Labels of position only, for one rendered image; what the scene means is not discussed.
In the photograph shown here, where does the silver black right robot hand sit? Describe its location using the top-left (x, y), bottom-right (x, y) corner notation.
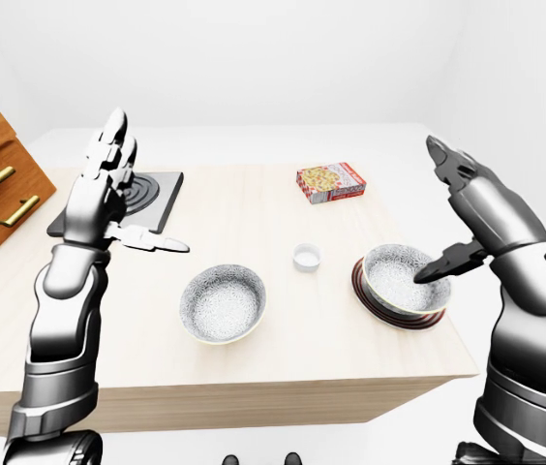
top-left (413, 135), bottom-right (546, 285)

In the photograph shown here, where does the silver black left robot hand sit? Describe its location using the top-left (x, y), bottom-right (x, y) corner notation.
top-left (62, 107), bottom-right (191, 255)

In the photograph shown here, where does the flat dark stove plate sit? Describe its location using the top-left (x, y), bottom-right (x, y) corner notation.
top-left (46, 170), bottom-right (185, 239)

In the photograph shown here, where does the patterned black white bowl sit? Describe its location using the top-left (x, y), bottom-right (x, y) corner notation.
top-left (178, 263), bottom-right (268, 347)
top-left (362, 243), bottom-right (453, 317)

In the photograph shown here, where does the plate with red rings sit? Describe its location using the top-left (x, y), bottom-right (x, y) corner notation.
top-left (349, 256), bottom-right (449, 332)

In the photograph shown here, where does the printed red food box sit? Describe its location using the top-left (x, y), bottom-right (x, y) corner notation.
top-left (295, 161), bottom-right (368, 206)

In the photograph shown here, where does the small white ramekin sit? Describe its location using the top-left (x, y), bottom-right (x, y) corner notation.
top-left (292, 242), bottom-right (323, 274)

